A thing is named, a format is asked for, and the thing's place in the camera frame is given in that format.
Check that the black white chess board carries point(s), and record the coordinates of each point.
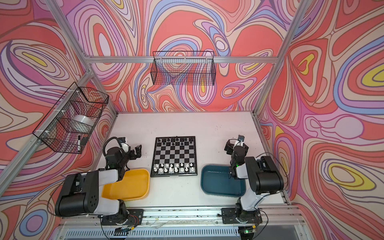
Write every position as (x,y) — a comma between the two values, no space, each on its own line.
(173,155)

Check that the black wire basket left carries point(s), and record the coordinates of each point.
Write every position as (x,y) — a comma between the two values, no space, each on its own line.
(61,133)

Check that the black wire basket back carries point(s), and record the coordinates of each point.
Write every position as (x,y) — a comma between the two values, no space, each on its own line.
(177,68)

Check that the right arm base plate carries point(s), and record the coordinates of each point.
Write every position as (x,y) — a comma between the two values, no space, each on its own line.
(237,216)

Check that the yellow plastic tray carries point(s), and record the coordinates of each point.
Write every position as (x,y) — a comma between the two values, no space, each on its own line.
(135,185)

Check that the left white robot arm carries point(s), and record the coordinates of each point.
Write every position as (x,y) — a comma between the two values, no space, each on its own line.
(81,193)

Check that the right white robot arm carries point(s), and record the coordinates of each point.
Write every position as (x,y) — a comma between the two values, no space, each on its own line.
(264,179)

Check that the black wire basket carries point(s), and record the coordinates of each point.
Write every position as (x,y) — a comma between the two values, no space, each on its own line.
(177,68)
(61,133)

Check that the white roll in basket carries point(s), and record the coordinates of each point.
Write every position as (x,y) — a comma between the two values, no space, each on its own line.
(84,120)

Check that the teal plastic tray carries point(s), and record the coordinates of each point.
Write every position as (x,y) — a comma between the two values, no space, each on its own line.
(216,180)

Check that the black marker in basket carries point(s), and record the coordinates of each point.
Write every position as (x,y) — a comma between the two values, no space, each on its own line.
(79,148)

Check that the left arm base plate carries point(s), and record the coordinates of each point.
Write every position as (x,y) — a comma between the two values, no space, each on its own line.
(130,218)

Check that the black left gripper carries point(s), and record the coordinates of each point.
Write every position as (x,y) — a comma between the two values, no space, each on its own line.
(133,157)

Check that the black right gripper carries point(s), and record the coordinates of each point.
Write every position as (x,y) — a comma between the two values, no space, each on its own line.
(246,148)

